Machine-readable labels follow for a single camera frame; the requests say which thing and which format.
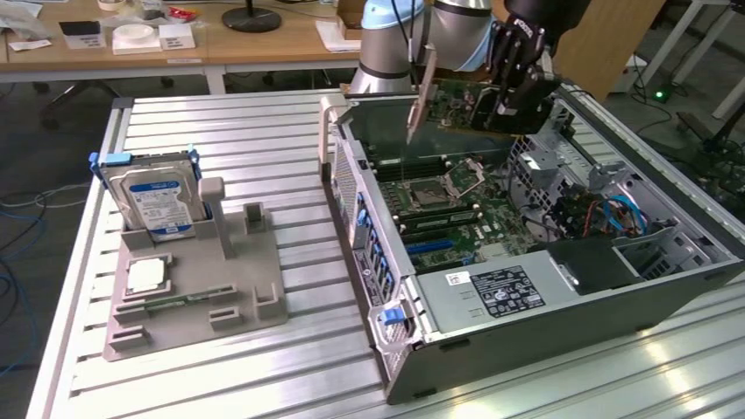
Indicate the white box with tape roll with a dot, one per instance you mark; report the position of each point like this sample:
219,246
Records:
136,39

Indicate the white tape roll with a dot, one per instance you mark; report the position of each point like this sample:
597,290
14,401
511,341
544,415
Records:
110,5

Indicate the wooden cabinet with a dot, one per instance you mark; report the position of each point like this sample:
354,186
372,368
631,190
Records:
605,48

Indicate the silver chipset heatsink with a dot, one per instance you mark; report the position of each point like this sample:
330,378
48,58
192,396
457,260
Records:
499,251

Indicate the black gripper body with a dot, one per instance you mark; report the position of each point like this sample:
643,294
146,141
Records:
541,17

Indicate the hard disk in blue caddy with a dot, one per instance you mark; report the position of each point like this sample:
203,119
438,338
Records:
158,201

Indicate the green RAM stick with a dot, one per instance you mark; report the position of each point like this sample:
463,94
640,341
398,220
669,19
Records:
175,301

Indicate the grey parts rack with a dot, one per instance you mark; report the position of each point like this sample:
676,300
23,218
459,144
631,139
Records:
232,270

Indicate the red packet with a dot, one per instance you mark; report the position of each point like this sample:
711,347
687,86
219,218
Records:
182,13

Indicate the brown cardboard box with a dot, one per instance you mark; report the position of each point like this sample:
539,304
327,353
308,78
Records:
350,17

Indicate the silver CPU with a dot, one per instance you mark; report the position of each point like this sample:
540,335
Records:
146,277

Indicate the green graphics card black cooler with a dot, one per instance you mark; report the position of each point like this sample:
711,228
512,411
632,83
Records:
453,100

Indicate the wooden desk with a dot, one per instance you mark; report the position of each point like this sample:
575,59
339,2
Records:
262,48

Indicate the silver socket cover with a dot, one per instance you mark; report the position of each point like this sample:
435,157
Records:
464,173

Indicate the white table frame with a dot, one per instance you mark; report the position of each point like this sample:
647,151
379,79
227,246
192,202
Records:
731,96

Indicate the black floor equipment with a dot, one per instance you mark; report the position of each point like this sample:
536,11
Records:
721,144

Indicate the CPU socket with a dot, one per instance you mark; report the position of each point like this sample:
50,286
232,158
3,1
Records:
426,194

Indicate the green motherboard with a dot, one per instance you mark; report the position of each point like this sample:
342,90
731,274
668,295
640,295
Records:
495,227

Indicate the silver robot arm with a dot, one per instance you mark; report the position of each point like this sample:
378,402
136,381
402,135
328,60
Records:
396,52

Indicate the open dark grey PC case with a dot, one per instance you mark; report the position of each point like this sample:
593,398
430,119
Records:
524,349

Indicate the grey power supply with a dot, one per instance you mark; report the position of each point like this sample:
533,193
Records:
465,305

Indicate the white box with black lid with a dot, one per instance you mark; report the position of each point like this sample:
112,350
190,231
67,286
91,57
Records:
83,35

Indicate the metal disk bay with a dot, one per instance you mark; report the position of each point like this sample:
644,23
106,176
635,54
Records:
669,257

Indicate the white paper card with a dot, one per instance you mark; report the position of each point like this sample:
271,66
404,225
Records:
30,44

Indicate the white paper stack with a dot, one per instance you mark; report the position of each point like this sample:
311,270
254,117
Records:
338,39

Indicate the clear plastic bag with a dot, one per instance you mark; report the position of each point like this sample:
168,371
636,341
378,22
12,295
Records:
23,19

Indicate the black office chair base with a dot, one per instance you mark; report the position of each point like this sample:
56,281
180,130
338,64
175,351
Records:
64,94

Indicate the device with green light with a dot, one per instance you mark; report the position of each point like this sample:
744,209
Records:
660,94

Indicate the black round lamp base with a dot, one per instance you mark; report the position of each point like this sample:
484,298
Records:
251,19

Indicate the plain white box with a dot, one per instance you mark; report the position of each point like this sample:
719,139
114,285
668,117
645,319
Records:
176,37

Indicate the blue case latch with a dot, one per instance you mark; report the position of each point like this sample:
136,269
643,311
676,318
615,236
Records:
391,316

